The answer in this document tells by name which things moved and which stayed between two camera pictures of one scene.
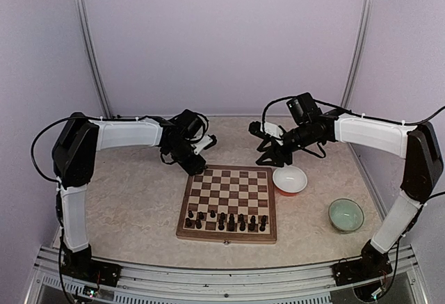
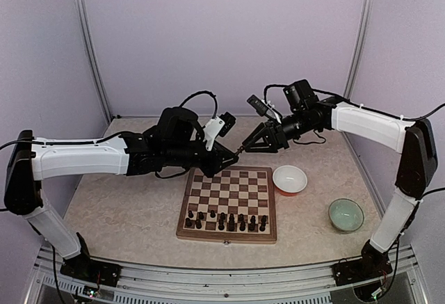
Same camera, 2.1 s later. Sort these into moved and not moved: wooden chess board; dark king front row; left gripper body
Moved: left gripper body
Not moved: wooden chess board; dark king front row
